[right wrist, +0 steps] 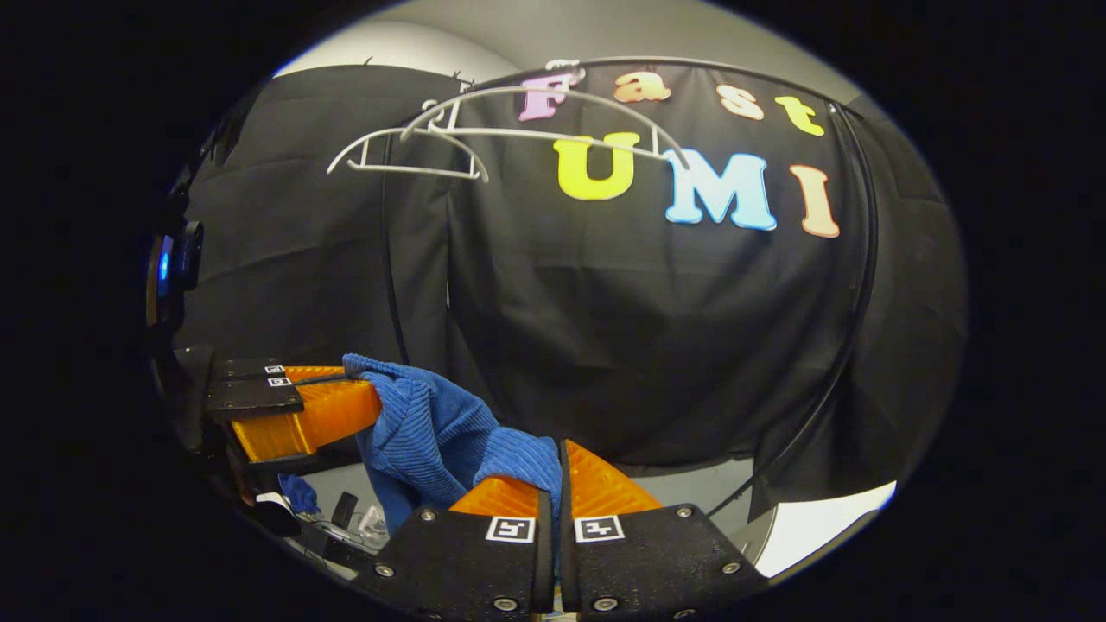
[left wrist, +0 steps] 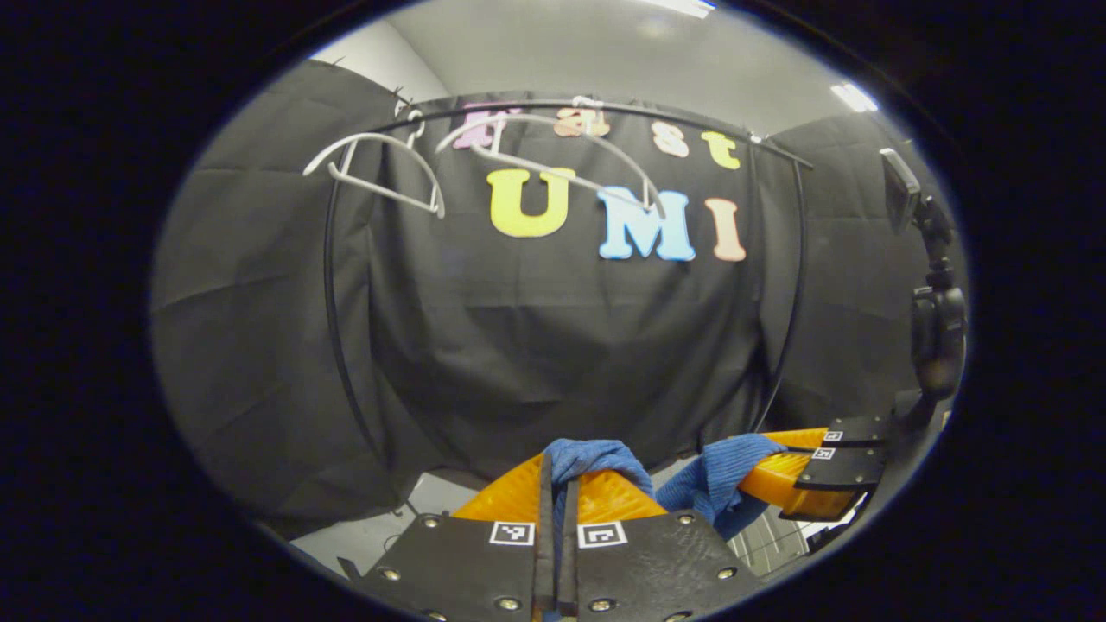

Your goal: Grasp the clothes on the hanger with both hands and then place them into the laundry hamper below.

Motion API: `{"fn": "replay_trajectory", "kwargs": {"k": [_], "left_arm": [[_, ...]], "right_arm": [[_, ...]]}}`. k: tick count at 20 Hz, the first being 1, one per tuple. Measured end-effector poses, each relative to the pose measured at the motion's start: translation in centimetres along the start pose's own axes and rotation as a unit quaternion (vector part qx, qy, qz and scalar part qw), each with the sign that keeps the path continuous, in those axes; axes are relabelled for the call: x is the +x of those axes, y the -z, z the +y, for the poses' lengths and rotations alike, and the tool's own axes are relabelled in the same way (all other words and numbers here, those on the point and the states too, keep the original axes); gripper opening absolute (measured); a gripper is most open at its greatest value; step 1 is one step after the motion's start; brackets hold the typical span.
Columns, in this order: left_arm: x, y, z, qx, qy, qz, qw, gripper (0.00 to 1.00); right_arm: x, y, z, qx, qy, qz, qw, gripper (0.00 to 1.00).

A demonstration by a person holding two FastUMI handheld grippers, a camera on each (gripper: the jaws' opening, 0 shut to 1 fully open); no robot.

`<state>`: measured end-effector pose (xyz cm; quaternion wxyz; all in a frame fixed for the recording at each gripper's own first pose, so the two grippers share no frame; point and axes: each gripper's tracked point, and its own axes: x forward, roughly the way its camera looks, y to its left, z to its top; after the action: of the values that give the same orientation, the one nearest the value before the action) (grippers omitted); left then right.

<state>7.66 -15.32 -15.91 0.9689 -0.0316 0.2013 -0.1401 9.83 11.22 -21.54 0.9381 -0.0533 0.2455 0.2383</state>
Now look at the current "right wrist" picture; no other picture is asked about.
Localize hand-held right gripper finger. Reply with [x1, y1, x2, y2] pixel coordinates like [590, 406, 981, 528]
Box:
[557, 439, 770, 622]
[354, 475, 556, 622]

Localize blue corduroy jacket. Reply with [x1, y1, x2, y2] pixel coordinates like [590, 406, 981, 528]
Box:
[278, 352, 564, 538]

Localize white plastic clothes hanger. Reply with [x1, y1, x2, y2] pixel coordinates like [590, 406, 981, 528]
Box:
[327, 99, 489, 184]
[400, 58, 691, 171]

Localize black metal clothes rack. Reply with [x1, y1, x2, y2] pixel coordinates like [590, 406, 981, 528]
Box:
[380, 55, 880, 517]

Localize black backdrop cloth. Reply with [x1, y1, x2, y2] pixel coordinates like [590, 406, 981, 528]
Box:
[168, 62, 969, 524]

